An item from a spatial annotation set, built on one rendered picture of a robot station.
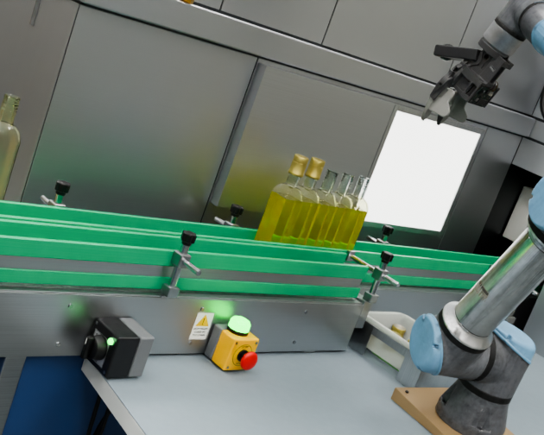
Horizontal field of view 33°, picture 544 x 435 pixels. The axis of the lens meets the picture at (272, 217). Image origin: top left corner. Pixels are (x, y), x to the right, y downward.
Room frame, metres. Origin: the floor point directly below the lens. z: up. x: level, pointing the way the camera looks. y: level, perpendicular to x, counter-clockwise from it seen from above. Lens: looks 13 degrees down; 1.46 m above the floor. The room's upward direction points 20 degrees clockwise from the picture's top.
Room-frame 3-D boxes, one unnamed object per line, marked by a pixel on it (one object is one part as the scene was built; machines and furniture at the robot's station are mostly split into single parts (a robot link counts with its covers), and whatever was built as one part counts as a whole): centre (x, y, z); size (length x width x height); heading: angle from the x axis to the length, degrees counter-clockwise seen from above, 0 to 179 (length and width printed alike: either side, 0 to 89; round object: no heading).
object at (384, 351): (2.11, -0.40, 0.79); 0.27 x 0.17 x 0.08; 46
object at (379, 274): (2.08, -0.27, 0.95); 0.17 x 0.03 x 0.12; 46
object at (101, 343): (1.48, 0.22, 0.79); 0.04 x 0.03 x 0.04; 46
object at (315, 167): (2.04, -0.05, 1.14); 0.04 x 0.04 x 0.04
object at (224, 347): (1.72, -0.02, 0.79); 0.07 x 0.07 x 0.07; 46
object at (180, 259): (1.61, 0.12, 0.94); 0.07 x 0.04 x 0.13; 46
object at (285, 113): (2.36, -0.17, 1.15); 0.90 x 0.03 x 0.34; 136
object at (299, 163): (2.00, -0.02, 1.14); 0.04 x 0.04 x 0.04
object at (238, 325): (1.72, -0.01, 0.84); 0.04 x 0.04 x 0.03
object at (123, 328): (1.52, 0.18, 0.79); 0.08 x 0.08 x 0.08; 46
